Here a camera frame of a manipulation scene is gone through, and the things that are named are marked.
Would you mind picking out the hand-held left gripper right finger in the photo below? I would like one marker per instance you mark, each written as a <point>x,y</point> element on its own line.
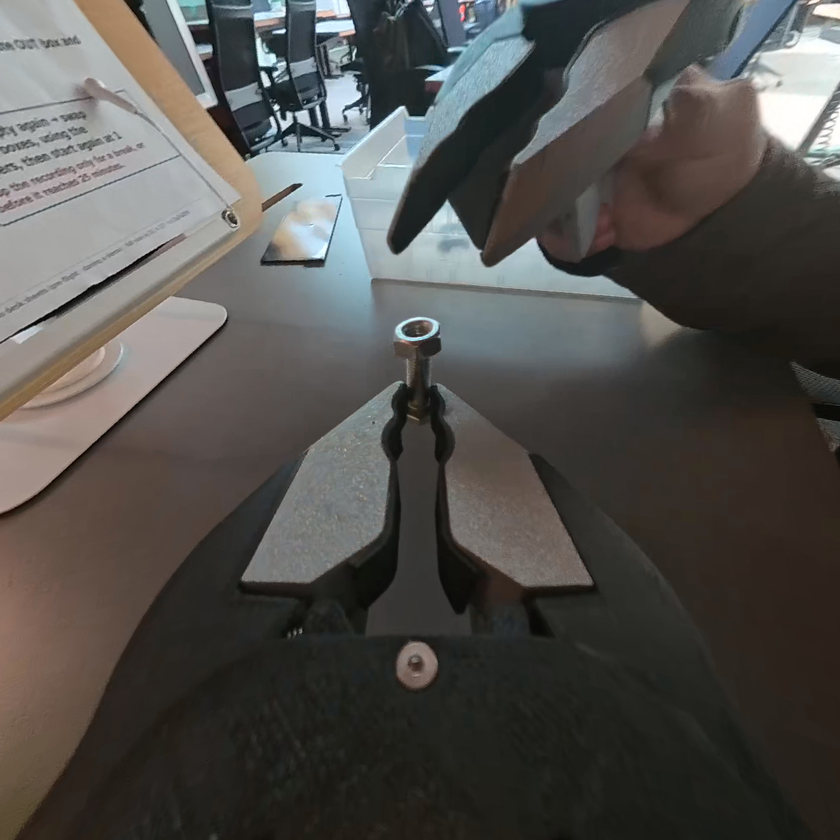
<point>518,518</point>

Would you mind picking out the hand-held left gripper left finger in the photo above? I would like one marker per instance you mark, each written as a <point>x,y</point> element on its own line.
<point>321,518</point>

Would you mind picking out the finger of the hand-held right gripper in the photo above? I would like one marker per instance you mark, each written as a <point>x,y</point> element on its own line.
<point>479,85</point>
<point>577,131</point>

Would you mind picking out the silver hex bolt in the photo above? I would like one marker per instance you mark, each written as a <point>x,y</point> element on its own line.
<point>418,380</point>

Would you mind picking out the silver hex nut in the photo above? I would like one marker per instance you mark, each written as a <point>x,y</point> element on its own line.
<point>401,344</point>

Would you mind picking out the person's right forearm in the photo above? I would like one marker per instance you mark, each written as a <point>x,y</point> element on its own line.
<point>754,262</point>

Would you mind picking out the person's right hand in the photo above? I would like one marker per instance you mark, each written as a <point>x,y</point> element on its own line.
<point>695,144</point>

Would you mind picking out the black hanging jacket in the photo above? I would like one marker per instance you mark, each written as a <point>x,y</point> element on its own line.
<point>400,59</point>

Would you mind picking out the clear plastic bin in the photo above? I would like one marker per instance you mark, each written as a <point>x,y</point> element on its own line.
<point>367,197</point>

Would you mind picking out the black office chair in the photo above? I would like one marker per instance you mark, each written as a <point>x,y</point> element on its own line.
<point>243,79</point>
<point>302,72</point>

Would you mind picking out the flat black plate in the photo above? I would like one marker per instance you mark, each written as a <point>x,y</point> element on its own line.
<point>302,229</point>

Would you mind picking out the white tablet stand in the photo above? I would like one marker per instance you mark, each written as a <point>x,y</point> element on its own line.
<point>164,341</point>

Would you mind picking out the metal snap fastener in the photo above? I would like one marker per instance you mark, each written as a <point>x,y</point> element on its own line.
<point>231,218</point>

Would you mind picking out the wooden instruction board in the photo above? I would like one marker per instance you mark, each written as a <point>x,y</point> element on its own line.
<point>193,128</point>

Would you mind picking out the computer monitor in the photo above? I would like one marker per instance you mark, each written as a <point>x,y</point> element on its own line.
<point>180,52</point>

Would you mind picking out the printed instruction sheet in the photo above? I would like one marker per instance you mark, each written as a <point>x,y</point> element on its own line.
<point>79,184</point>

